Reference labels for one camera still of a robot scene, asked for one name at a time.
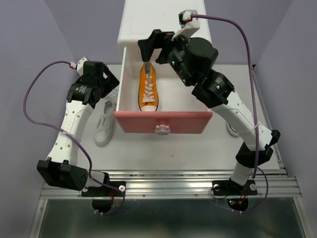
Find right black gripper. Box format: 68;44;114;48
139;29;195;87

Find orange canvas sneaker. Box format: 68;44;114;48
226;122;240;137
138;62;159;112

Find pink top drawer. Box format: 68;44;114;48
114;46;212;134

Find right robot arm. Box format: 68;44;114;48
138;29;280;193

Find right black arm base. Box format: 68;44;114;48
210;179;258;213

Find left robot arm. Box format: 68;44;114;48
37;60;119;195

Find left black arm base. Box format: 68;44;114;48
81;171;126;216

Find white shoe cabinet body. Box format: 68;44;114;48
117;0;213;75

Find white sneaker rear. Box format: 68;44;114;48
107;88;118;104

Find white sneaker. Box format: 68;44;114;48
107;88;118;104
94;101;115;147

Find white sneaker front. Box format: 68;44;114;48
94;101;115;147

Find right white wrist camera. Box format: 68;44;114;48
172;9;200;41

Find aluminium mounting rail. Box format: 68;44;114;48
41;170;303;199

